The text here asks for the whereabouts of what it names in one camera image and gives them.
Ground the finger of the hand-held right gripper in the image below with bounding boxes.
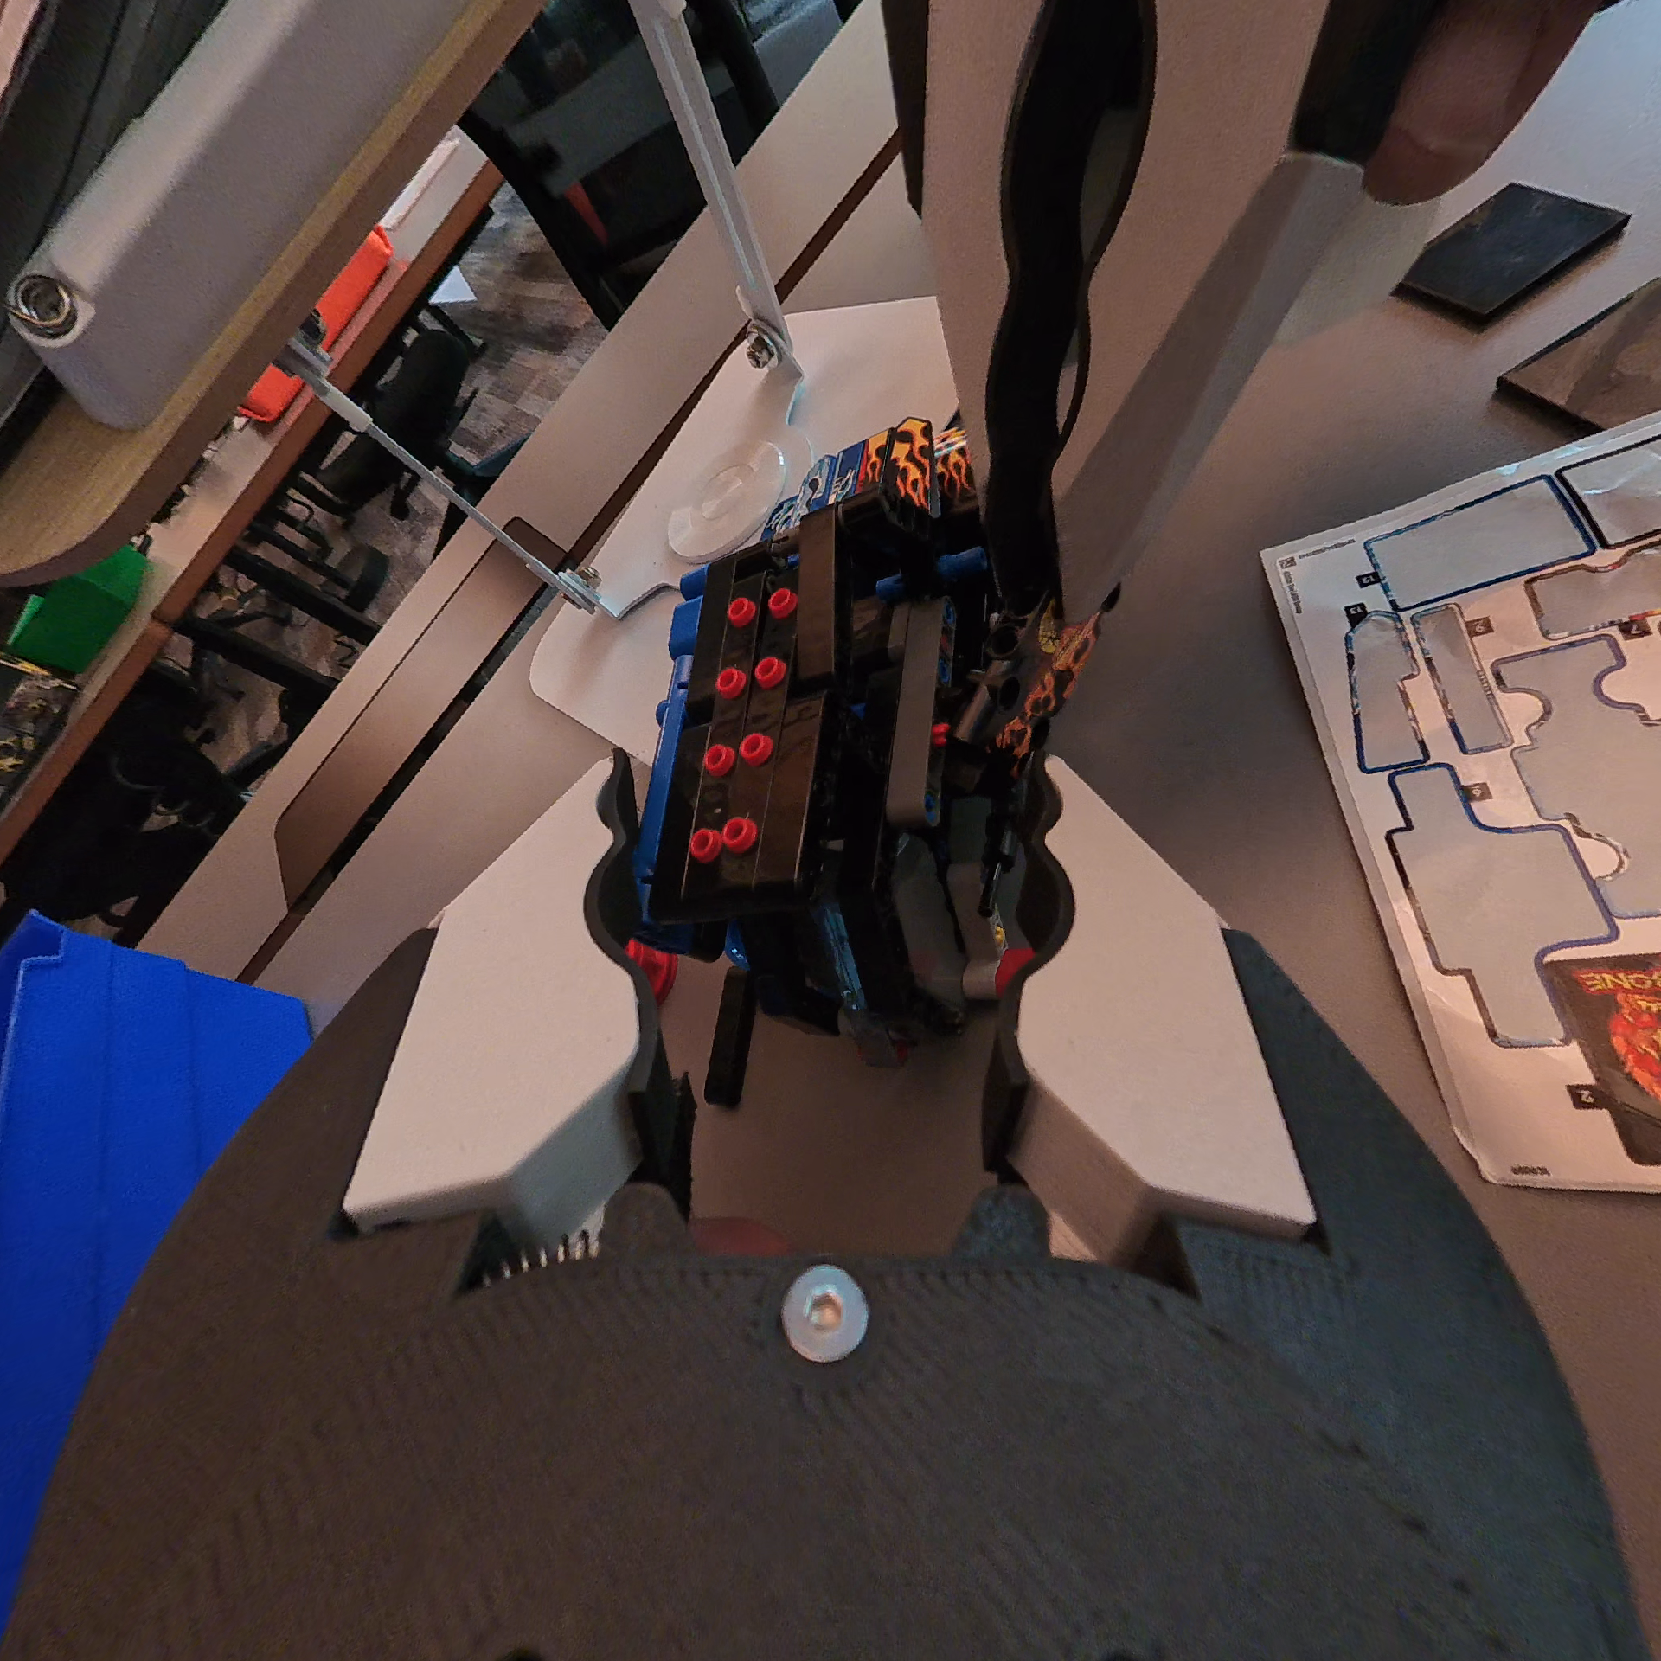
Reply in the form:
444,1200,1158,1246
885,0,1081,601
1047,0,1373,615

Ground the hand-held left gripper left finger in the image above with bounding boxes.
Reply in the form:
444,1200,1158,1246
337,755,677,1238

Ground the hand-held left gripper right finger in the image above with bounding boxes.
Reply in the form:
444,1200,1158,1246
978,753,1320,1264

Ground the blue black toy brick truck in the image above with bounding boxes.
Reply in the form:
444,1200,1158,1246
626,419,1039,1072

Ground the black flame sticker brick panel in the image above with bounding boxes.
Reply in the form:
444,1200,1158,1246
960,589,1120,781

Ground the person's right hand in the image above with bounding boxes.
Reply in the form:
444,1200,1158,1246
1360,0,1591,210

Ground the white book stand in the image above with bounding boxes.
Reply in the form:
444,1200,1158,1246
0,0,954,767

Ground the black brick beam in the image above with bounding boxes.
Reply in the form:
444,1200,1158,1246
703,967,756,1107

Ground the blue storage bin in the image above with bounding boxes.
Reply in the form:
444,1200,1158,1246
0,908,312,1586

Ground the sticker sheet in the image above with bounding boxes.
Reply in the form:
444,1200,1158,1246
1261,413,1661,1192

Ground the green block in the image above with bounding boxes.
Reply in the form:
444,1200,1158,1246
5,546,153,676

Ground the orange case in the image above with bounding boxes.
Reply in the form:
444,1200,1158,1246
238,227,395,423

